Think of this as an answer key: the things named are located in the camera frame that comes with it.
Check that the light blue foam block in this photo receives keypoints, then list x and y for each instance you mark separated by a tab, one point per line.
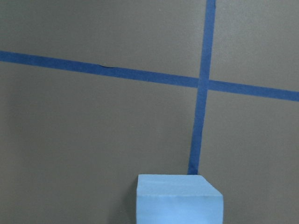
177	199

